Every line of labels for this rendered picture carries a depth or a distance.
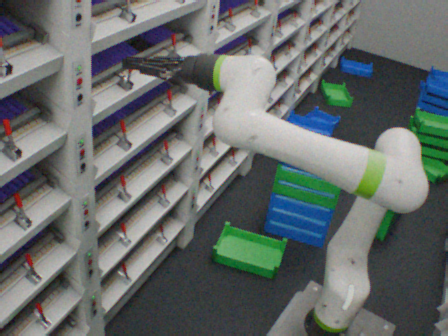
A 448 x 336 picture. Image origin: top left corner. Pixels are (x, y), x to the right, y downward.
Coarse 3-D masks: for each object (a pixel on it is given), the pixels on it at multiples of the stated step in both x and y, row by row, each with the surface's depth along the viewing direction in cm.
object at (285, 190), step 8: (280, 184) 221; (280, 192) 223; (288, 192) 221; (296, 192) 220; (304, 192) 219; (304, 200) 221; (312, 200) 220; (320, 200) 218; (328, 200) 217; (336, 200) 216
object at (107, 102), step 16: (176, 32) 168; (192, 32) 165; (176, 48) 161; (192, 48) 166; (112, 80) 134; (144, 80) 141; (160, 80) 149; (96, 96) 127; (112, 96) 130; (128, 96) 134; (96, 112) 122; (112, 112) 131
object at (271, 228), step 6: (264, 228) 237; (270, 228) 235; (276, 228) 234; (282, 228) 233; (282, 234) 235; (288, 234) 234; (294, 234) 233; (300, 234) 232; (306, 234) 231; (300, 240) 234; (306, 240) 232; (312, 240) 231; (318, 240) 230; (324, 240) 229; (318, 246) 232
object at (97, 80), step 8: (168, 40) 158; (176, 40) 161; (152, 48) 150; (160, 48) 153; (136, 56) 143; (144, 56) 146; (120, 64) 137; (104, 72) 131; (112, 72) 133; (120, 72) 138; (96, 80) 127; (104, 80) 131; (96, 88) 127
